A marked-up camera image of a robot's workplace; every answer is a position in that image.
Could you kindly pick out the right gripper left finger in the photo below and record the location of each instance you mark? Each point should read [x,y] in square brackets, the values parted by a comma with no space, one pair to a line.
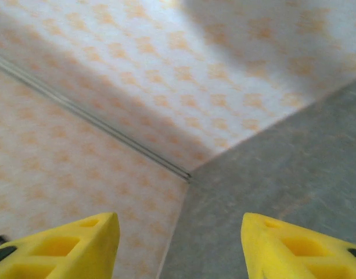
[103,244]

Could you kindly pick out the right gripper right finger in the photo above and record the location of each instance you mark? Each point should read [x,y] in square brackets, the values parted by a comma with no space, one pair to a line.
[259,247]

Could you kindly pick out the aluminium corner post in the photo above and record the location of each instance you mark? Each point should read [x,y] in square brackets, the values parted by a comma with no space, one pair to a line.
[90,118]

